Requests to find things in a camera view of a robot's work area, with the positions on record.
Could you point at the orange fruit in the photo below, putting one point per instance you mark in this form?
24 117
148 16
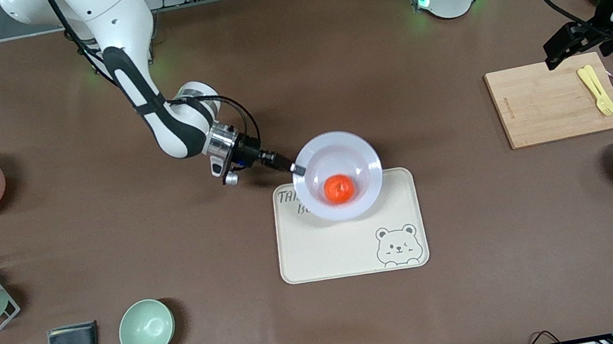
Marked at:
339 189

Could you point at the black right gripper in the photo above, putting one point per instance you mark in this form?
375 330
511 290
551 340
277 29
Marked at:
249 148

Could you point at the wooden cutting board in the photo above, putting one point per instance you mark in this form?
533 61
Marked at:
540 102

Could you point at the white plate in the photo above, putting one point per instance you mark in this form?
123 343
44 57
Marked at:
341 153

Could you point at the yellow plastic knife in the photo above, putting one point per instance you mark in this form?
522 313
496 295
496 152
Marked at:
585 77

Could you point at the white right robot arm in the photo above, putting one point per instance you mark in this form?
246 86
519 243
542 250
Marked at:
121 15

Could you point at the mint green bowl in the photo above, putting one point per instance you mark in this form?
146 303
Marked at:
146 329

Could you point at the cream bear print tray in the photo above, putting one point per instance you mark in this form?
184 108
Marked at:
351 246

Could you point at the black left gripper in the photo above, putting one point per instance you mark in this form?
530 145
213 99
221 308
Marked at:
597 32

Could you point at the yellow plastic fork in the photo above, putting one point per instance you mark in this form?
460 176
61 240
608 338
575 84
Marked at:
612 108

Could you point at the brown table mat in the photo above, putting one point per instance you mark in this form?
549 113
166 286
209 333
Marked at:
103 233

